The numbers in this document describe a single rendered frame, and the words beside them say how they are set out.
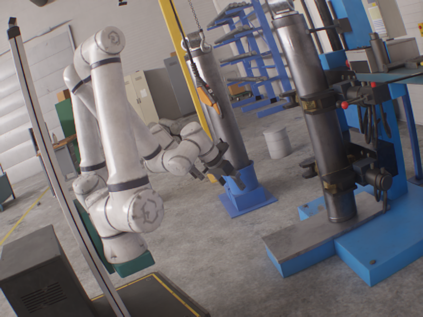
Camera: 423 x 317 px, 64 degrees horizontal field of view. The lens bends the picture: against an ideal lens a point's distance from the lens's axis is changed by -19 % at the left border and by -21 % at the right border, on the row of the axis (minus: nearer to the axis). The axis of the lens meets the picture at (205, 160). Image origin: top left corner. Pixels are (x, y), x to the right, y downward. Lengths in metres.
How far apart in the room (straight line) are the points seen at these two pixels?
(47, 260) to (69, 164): 6.20
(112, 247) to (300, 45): 1.48
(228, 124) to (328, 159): 1.36
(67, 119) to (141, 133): 7.55
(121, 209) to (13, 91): 12.45
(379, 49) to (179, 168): 1.12
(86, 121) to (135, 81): 10.19
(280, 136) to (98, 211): 3.59
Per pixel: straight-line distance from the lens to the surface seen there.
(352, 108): 4.78
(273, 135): 4.85
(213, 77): 3.49
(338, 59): 2.60
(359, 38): 2.50
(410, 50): 2.21
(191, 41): 3.53
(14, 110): 13.71
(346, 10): 2.48
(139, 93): 12.27
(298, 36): 2.30
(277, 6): 2.35
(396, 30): 2.92
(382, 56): 1.97
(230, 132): 3.54
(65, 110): 9.14
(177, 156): 1.58
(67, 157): 7.69
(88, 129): 2.12
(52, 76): 13.23
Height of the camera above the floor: 1.31
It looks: 13 degrees down
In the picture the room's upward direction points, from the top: 19 degrees counter-clockwise
